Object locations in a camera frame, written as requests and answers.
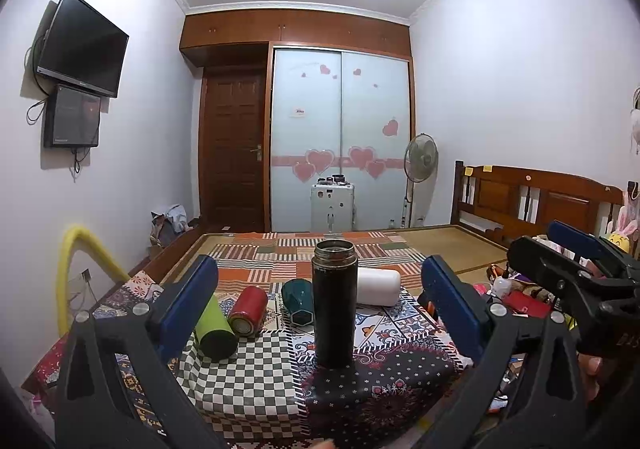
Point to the wooden wardrobe with glass doors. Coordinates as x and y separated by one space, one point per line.
310 129

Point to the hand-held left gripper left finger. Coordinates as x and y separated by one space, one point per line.
191 306

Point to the yellow foam tube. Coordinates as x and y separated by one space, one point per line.
67 254

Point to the standing electric fan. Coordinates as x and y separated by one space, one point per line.
421 159

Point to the teal cup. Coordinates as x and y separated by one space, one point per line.
296 301

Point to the red pouch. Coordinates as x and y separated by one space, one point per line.
525 304

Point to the woven bamboo bed mat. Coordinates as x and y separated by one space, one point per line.
450 246

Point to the white boxy appliance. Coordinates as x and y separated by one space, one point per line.
331 204

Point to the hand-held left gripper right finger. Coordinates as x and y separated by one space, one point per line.
450 309

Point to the white cup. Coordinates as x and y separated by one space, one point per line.
380 286

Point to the wooden bed headboard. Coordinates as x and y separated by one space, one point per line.
540 199

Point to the yellow plush toy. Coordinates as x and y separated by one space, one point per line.
616 243

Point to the black thermos cup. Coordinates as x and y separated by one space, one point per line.
334 309

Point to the wall socket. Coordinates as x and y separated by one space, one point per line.
86 275

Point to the pink bunny plush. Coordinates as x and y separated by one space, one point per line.
629 221

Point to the small black wall screen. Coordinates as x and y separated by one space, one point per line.
72 116

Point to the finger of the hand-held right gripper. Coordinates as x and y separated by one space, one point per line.
575 239
545 266

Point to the black wall television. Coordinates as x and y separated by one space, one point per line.
80 46

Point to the green cup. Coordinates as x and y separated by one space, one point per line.
214 331

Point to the red cup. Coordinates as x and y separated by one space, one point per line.
248 309

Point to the pile of clothes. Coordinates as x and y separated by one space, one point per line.
170 224

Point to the brown wooden door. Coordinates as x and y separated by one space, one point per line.
232 149

